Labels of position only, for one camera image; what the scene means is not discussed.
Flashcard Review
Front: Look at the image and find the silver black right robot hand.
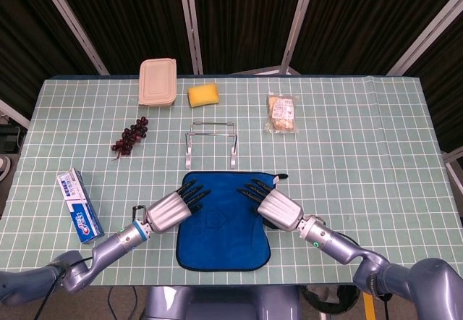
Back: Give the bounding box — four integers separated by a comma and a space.
235, 177, 305, 232

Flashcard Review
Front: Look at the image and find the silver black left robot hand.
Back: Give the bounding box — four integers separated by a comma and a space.
145, 178, 212, 234

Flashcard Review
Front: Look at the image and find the blue microfibre cloth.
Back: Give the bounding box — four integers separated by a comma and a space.
175, 170, 289, 273

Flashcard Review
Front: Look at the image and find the green checkered tablecloth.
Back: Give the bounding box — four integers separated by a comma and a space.
0, 75, 463, 288

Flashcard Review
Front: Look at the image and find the dark red grape bunch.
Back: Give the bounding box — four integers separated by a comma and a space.
111, 116, 150, 161

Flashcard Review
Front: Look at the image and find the blue white toothpaste box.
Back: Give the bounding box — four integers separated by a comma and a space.
56, 167, 106, 245

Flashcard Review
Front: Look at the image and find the clear packaged snack bag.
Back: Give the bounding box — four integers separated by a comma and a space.
266, 93, 300, 135

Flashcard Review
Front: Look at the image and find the blue-grey robot torso base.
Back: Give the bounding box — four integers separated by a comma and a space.
143, 285, 301, 320

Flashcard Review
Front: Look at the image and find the black waste bin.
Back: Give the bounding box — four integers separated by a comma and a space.
299, 285, 362, 320

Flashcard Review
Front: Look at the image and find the yellow sponge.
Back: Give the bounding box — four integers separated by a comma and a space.
187, 83, 221, 109

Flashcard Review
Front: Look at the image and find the beige lidded lunch box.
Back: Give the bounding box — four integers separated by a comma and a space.
137, 57, 178, 108

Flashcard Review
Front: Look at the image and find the yellow floor tape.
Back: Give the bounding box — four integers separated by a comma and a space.
361, 290, 375, 320

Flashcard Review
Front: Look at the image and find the white round object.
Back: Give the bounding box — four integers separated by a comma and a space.
0, 155, 12, 182

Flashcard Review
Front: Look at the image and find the black box device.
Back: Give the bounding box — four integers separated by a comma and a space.
0, 124, 23, 153

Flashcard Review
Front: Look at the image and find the metal wire rack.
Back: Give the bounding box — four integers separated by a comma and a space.
184, 119, 239, 171

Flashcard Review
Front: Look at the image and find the black floor cable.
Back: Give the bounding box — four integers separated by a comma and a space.
107, 285, 138, 320

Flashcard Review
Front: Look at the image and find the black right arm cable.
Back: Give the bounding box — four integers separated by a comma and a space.
372, 283, 394, 303

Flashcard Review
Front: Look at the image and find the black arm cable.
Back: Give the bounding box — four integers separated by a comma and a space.
38, 257, 93, 320
372, 283, 394, 303

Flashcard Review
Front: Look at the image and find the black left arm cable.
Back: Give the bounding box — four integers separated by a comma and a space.
38, 257, 93, 320

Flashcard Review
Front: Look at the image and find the white aluminium frame post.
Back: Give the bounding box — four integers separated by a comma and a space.
0, 98, 30, 130
176, 0, 204, 75
279, 0, 319, 75
441, 149, 463, 194
34, 0, 111, 76
385, 0, 463, 77

